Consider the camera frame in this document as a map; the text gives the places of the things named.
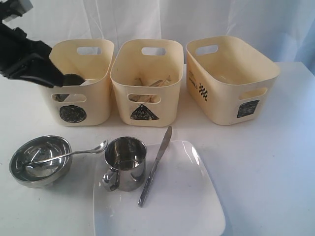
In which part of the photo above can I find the cream bin with square mark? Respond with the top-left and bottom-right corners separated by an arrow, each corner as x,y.
186,36 -> 281,125

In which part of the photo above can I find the white square plate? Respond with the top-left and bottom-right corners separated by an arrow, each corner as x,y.
93,141 -> 225,236

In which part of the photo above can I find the large stainless steel bowl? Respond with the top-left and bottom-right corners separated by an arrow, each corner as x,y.
9,135 -> 72,188

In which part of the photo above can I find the long stainless steel spoon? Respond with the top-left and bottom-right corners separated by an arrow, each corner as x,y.
23,140 -> 108,166

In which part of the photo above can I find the white plastic bowl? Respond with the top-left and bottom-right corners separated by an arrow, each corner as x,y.
65,78 -> 105,102

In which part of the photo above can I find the white curtain backdrop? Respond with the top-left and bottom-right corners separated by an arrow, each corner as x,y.
7,0 -> 315,71

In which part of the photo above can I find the cream bin with triangle mark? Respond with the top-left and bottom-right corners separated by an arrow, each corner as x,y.
110,39 -> 184,127

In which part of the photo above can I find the small steel bowl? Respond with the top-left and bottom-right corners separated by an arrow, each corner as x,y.
25,147 -> 61,177

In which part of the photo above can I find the small stainless steel fork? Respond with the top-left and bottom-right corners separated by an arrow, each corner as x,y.
128,94 -> 148,102

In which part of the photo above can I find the cream bin with circle mark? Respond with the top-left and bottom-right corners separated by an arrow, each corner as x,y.
38,39 -> 115,126

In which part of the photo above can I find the wooden chopstick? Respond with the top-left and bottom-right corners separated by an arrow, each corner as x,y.
135,78 -> 154,103
150,75 -> 171,87

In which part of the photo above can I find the stainless steel table knife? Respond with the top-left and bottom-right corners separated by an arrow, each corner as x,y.
138,126 -> 172,207

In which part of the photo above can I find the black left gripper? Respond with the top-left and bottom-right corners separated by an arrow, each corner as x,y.
0,23 -> 64,88

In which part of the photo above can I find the stainless steel mug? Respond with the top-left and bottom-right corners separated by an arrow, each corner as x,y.
102,136 -> 147,192
55,73 -> 85,102

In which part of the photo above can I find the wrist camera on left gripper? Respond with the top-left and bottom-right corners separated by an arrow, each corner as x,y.
0,0 -> 33,22

